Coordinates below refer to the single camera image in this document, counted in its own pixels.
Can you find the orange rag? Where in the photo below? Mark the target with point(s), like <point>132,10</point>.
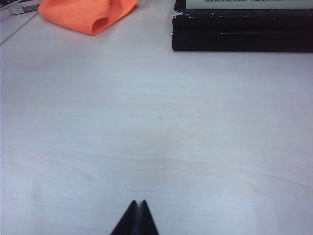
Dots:
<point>73,14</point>

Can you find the blue and white flat carton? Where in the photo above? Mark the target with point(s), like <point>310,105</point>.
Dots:
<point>24,9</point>

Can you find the white book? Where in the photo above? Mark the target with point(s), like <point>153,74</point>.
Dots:
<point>244,4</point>

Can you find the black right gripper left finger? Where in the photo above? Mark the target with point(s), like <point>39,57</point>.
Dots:
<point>129,221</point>

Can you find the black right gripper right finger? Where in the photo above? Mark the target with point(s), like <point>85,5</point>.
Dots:
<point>148,221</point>

